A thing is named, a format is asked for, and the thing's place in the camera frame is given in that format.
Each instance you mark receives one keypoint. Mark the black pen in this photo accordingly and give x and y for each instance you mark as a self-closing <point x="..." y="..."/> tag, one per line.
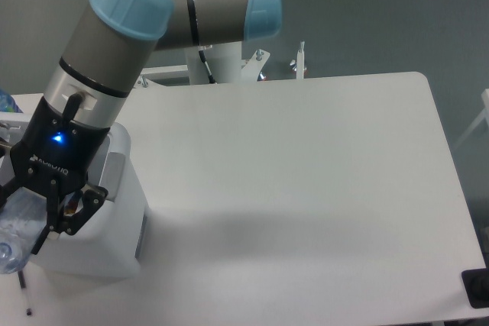
<point x="24" y="292"/>

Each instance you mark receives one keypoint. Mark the white plastic trash can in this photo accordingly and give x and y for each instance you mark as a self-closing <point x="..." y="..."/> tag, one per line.
<point x="110" y="242"/>

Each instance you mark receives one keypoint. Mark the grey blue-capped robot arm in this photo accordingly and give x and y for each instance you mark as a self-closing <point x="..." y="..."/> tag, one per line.
<point x="94" y="77"/>

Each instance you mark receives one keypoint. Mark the blue patterned object at edge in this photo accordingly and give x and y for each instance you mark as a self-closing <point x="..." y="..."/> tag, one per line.
<point x="8" y="103"/>

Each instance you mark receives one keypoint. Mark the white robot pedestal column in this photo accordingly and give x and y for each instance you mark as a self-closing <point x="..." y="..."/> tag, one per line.
<point x="224" y="61"/>

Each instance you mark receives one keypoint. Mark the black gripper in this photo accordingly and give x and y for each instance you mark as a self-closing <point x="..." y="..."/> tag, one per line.
<point x="52" y="159"/>

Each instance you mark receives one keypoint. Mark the colourful snack wrapper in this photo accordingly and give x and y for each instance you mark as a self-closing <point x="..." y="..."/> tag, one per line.
<point x="73" y="203"/>

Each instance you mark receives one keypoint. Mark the white pedestal base frame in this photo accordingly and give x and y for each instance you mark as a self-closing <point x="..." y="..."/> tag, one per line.
<point x="252" y="70"/>

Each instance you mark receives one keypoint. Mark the black clamp at table edge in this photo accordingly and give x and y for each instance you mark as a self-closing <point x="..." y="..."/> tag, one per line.
<point x="476" y="286"/>

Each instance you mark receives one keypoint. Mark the white chair leg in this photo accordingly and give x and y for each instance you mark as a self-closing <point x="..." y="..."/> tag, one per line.
<point x="479" y="120"/>

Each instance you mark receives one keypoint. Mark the clear crushed plastic water bottle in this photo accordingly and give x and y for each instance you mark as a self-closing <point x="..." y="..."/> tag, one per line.
<point x="22" y="220"/>

